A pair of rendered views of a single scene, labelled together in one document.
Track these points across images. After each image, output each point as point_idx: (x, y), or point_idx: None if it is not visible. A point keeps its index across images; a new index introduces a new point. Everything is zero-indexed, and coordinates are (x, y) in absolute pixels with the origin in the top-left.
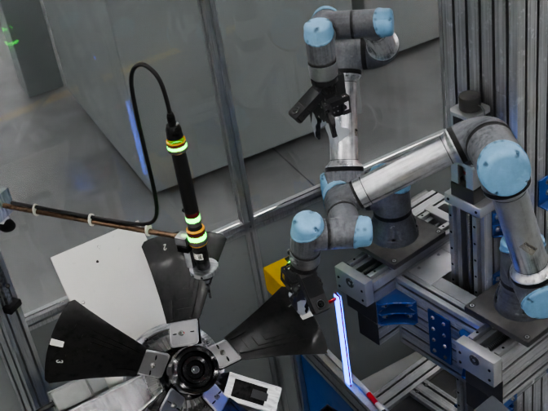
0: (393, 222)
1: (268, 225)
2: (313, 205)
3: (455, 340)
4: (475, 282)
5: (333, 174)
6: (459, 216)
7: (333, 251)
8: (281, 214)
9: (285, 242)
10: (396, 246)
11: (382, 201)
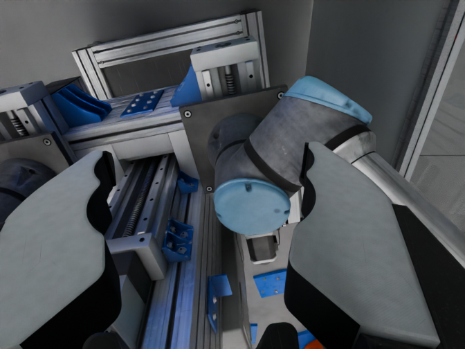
0: (219, 154)
1: (438, 18)
2: (410, 103)
3: (122, 110)
4: (128, 170)
5: (327, 131)
6: (139, 225)
7: (363, 95)
8: (433, 47)
9: (403, 38)
10: (210, 133)
11: (229, 163)
